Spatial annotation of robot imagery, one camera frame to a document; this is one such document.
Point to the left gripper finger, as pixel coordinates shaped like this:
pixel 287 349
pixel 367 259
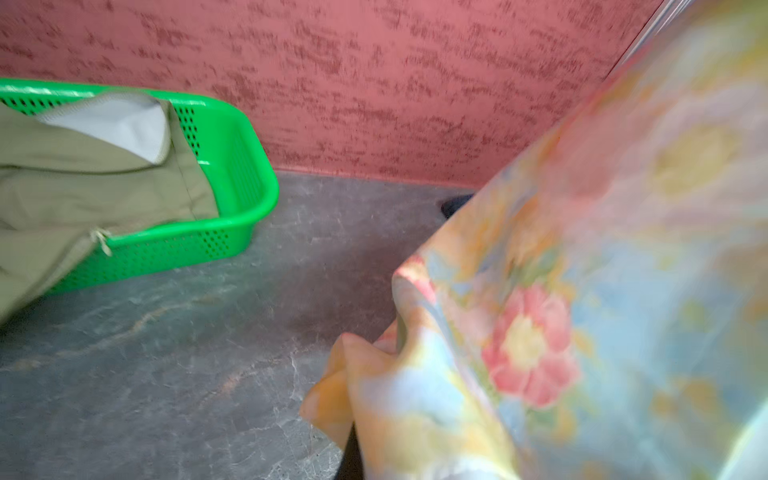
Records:
pixel 351 465

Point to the pastel patterned skirt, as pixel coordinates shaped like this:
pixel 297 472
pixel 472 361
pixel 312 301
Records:
pixel 598 310

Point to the olive green skirt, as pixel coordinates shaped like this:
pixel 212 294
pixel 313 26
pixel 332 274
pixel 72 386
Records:
pixel 80 173

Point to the blue denim skirt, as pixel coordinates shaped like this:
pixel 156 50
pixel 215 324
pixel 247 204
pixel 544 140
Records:
pixel 450 206

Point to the green plastic basket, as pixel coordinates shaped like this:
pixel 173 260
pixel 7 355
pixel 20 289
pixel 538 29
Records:
pixel 231 156

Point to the right aluminium corner post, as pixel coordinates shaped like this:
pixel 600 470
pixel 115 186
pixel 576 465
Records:
pixel 667 11

